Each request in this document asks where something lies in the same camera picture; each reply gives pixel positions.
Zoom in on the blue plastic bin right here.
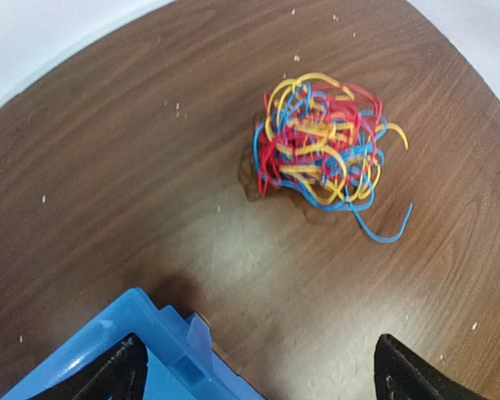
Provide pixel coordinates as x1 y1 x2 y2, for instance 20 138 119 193
4 288 261 399

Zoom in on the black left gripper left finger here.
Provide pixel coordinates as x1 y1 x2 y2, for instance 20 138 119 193
34 333 148 400

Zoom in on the blue cable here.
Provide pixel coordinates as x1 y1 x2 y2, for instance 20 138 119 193
252 82 413 245

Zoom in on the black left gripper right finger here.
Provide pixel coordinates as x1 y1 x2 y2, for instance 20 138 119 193
374 333 484 400

